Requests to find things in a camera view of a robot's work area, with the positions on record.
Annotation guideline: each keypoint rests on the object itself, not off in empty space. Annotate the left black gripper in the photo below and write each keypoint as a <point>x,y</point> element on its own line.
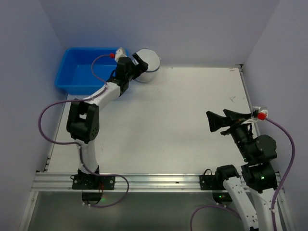
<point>134,66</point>

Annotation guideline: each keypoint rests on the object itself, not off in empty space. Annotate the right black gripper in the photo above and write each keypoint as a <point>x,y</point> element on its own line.
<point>231,124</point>

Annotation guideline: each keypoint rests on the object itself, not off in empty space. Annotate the white mesh laundry bag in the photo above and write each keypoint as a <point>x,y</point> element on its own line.
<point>152,59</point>

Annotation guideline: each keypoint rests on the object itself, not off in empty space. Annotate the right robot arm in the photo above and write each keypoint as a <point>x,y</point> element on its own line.
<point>253,192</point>

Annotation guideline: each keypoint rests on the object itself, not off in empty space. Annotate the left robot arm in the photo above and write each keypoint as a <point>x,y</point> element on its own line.
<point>83,122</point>

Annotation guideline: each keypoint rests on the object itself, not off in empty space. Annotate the blue plastic bin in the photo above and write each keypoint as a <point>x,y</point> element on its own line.
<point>82,70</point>

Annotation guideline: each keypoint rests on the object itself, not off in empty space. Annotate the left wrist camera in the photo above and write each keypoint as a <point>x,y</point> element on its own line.
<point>120,53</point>

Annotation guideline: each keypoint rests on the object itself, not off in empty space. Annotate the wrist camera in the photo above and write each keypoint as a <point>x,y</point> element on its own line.
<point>259,113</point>
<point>120,53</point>

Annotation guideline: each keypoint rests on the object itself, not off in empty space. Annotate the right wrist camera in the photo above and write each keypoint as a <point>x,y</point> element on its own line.
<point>259,113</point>

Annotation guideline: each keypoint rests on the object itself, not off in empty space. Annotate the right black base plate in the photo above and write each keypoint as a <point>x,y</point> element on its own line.
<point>208,181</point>

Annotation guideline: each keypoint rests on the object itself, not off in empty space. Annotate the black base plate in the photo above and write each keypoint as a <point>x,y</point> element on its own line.
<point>208,181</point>
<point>83,181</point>

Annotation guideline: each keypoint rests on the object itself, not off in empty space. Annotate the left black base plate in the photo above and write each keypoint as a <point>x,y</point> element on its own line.
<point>83,181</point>

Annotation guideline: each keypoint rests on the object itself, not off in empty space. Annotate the aluminium mounting rail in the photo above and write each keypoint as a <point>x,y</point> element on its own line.
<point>135,182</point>

